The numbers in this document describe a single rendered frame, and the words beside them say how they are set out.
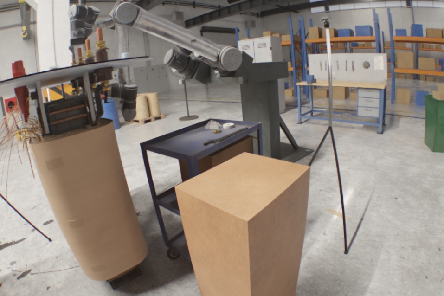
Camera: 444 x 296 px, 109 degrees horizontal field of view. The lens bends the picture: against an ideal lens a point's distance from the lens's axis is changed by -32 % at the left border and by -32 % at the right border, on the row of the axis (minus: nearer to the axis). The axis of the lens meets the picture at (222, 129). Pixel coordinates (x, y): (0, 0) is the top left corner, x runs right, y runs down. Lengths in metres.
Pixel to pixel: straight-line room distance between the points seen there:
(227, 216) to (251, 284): 0.26
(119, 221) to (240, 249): 0.83
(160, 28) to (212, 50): 0.44
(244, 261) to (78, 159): 0.85
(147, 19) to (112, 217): 1.22
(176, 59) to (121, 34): 1.01
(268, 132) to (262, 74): 0.80
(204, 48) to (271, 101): 1.37
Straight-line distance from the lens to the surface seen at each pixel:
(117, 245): 1.42
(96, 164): 1.19
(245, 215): 0.60
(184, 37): 1.69
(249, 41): 6.02
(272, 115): 2.91
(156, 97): 6.79
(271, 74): 2.59
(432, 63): 8.19
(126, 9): 1.58
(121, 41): 1.83
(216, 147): 1.16
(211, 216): 0.68
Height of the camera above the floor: 1.27
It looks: 15 degrees down
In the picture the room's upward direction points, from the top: 6 degrees counter-clockwise
